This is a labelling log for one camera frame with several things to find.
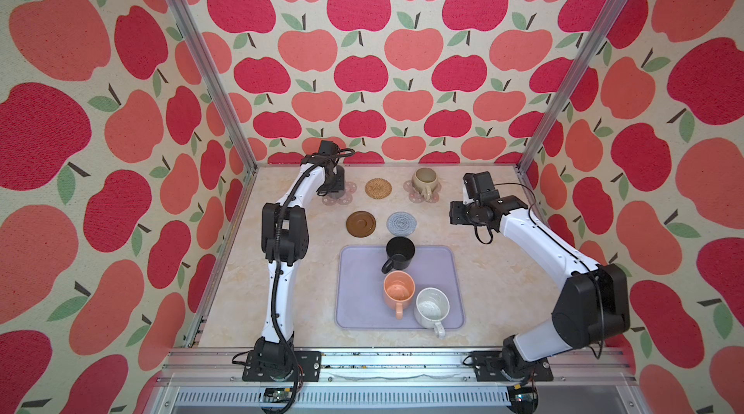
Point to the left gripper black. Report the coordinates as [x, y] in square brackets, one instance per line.
[324, 191]

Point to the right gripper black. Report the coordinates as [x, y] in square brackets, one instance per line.
[455, 211]

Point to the pink flower coaster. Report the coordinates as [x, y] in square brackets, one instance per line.
[416, 198]
[342, 198]

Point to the woven rattan round coaster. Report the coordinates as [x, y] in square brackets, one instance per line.
[378, 189]

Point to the brown round coaster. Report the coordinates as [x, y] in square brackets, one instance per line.
[361, 224]

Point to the beige mug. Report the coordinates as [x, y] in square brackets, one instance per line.
[424, 182]

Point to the grey round knitted coaster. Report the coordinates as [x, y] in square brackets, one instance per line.
[401, 224]

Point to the white mug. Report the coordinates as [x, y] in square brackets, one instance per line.
[431, 309]

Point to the grey mug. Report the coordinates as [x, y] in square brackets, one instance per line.
[339, 186]

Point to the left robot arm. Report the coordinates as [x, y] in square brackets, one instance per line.
[285, 241]

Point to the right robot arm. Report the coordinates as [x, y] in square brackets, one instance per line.
[593, 304]

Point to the black mug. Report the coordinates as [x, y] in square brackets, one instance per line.
[400, 253]

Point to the orange mug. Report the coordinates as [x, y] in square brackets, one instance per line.
[399, 292]

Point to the lavender silicone tray mat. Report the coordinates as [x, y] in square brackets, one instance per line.
[360, 298]

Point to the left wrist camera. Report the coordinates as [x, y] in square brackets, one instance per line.
[328, 151]

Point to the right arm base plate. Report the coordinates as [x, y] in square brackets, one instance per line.
[494, 366]

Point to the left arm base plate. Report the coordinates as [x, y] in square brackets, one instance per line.
[308, 364]

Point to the front aluminium rail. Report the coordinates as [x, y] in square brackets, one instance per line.
[393, 380]

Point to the left aluminium frame post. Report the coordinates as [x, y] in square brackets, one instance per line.
[211, 78]

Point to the aluminium frame post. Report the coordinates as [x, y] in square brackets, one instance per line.
[211, 78]
[595, 38]

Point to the right aluminium frame post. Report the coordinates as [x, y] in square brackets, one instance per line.
[595, 38]

